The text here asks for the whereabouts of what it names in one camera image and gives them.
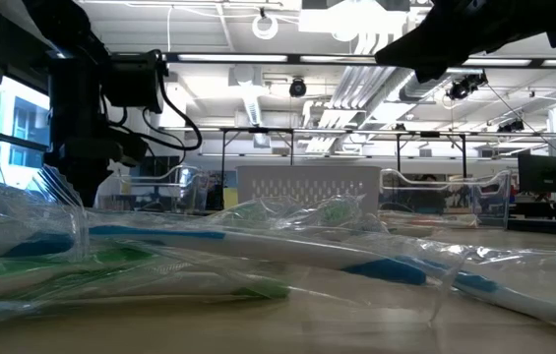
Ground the green toothbrush in clear wrap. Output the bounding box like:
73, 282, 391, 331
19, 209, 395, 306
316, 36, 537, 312
211, 196, 303, 230
0, 244, 160, 291
301, 193, 390, 233
0, 265, 292, 335

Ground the white cable coil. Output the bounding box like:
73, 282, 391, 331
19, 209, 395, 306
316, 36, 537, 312
251, 13, 279, 41

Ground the overhead light bar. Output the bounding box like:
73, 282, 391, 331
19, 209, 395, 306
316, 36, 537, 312
163, 51, 556, 69

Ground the blue toothbrush in clear wrap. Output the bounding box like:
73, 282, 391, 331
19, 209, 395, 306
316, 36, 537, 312
390, 245, 556, 331
0, 166, 90, 262
85, 223, 459, 325

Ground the large window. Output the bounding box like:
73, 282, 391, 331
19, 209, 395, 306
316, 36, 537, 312
0, 73, 62, 198

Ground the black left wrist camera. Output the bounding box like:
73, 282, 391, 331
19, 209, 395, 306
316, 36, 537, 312
104, 48, 166, 115

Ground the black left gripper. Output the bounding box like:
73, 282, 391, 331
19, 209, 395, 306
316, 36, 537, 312
43, 51, 149, 207

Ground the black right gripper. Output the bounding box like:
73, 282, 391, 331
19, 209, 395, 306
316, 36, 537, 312
374, 0, 549, 83

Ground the white perforated plastic basket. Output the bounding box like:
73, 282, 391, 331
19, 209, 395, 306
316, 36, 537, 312
235, 164, 383, 215

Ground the clear plastic bin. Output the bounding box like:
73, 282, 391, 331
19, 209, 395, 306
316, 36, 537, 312
94, 164, 210, 213
379, 167, 513, 230

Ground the black ceiling spotlight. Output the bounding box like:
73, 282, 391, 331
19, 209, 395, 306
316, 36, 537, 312
288, 77, 308, 98
446, 72, 489, 102

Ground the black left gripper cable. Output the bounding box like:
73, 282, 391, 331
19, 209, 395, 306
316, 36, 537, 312
141, 72, 205, 152

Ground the dark wide monitor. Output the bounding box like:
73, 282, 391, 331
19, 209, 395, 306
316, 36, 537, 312
142, 155, 181, 179

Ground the black desk monitor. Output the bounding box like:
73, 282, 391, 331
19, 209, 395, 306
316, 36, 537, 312
517, 153, 556, 195

